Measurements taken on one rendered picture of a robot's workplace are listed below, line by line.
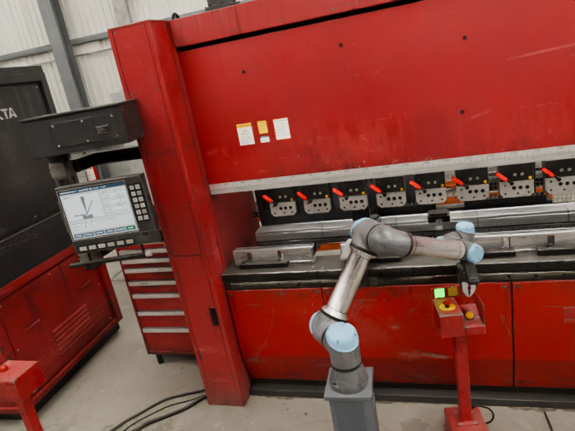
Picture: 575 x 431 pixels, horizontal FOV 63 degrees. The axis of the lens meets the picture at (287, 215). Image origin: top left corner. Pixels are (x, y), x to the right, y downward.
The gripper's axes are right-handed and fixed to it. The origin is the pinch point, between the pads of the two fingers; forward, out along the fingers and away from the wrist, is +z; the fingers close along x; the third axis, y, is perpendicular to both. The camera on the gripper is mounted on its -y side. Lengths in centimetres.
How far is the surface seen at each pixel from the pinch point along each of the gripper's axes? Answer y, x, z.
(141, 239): 22, 154, -42
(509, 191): 33, -30, -34
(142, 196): 24, 148, -63
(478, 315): 1.2, -4.3, 12.4
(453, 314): -5.5, 8.4, 5.4
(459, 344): -2.1, 5.7, 25.4
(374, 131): 49, 30, -71
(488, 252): 29.2, -17.8, -4.0
